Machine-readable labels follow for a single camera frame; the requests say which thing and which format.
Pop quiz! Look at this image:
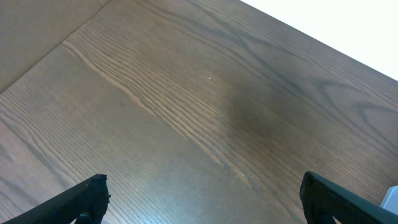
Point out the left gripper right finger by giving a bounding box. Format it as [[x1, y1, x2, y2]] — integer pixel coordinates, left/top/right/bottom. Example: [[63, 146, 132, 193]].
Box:
[[300, 171, 397, 224]]

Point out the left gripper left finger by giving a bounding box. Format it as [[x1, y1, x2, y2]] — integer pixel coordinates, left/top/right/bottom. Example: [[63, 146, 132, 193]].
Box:
[[4, 174, 111, 224]]

